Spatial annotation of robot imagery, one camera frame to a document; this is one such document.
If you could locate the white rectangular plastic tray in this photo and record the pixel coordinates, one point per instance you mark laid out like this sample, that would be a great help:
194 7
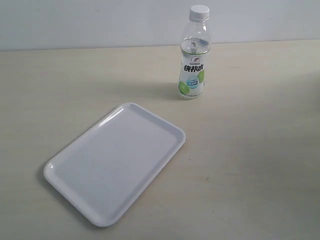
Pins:
104 171

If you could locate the white bottle cap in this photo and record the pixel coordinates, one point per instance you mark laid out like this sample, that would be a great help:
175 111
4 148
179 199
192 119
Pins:
199 13

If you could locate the clear plastic drink bottle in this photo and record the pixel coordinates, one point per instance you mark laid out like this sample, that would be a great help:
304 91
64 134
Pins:
195 46

